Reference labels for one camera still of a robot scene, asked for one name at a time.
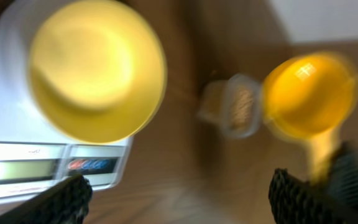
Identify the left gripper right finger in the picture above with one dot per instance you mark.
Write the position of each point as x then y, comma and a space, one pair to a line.
334, 201

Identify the white digital kitchen scale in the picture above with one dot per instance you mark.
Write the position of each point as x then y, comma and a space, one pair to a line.
35, 155

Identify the soybeans in container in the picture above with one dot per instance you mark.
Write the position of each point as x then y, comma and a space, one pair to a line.
230, 109

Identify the clear plastic container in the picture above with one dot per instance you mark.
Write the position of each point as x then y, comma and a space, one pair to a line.
255, 88

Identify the yellow measuring scoop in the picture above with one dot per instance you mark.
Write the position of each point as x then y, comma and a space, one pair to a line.
306, 100

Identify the yellow plastic bowl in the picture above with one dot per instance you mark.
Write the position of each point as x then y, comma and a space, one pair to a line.
97, 71

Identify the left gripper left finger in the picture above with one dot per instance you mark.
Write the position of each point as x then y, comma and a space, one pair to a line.
66, 202

